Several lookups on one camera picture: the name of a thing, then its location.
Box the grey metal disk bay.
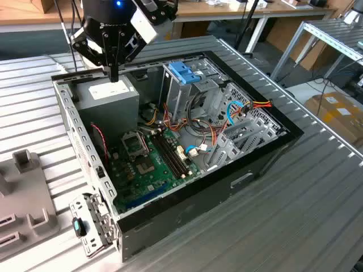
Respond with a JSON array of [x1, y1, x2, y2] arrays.
[[206, 113, 287, 173]]

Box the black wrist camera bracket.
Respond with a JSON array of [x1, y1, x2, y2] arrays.
[[135, 0, 180, 24]]

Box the blue plastic drive latch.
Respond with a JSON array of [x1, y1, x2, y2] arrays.
[[168, 62, 204, 85]]

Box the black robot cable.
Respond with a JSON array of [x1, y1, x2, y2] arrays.
[[58, 0, 86, 73]]

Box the silver socket cover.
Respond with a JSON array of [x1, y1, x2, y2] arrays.
[[121, 130, 150, 159]]

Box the brown wooden box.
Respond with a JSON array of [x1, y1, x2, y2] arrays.
[[28, 0, 75, 14]]

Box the orange yellow wire bundle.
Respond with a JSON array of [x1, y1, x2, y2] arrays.
[[140, 103, 227, 148]]

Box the grey metal slot retainer flap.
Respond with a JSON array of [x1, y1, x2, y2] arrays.
[[69, 192, 119, 259]]

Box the long wooden desk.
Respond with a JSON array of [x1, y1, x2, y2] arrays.
[[0, 0, 340, 54]]

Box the green motherboard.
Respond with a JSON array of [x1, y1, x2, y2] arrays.
[[109, 129, 204, 215]]

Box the black open PC case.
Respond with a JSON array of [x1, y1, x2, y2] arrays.
[[50, 50, 305, 263]]

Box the red twisted fan wire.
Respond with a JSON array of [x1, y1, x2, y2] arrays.
[[90, 122, 111, 161]]

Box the black tripod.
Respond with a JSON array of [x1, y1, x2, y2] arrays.
[[234, 0, 260, 54]]

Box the grey power supply unit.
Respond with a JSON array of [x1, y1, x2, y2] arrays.
[[74, 74, 141, 139]]

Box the grey metal optical drive cage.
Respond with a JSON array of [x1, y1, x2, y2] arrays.
[[158, 58, 227, 123]]

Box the blue expansion slot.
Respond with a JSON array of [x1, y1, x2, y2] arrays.
[[124, 183, 168, 210]]

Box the black RAM slot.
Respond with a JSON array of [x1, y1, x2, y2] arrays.
[[154, 134, 185, 178], [161, 132, 192, 174], [158, 133, 189, 176], [151, 135, 182, 180]]

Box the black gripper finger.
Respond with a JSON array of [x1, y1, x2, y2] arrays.
[[113, 32, 143, 83], [70, 27, 115, 83]]

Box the grey parts rack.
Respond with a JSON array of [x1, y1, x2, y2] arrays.
[[0, 149, 61, 261]]

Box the light blue data wire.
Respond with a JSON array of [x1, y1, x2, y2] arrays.
[[226, 100, 252, 127]]

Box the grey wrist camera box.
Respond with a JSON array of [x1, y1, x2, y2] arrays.
[[129, 5, 159, 45]]

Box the black sleeved cable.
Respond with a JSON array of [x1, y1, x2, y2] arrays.
[[188, 90, 212, 116]]

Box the brown cardboard box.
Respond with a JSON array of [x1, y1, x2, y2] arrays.
[[303, 91, 363, 148]]

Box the red yellow power wire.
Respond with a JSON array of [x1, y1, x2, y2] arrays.
[[242, 97, 273, 117]]

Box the blue wire with white tag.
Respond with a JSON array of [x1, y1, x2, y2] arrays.
[[184, 143, 212, 156]]

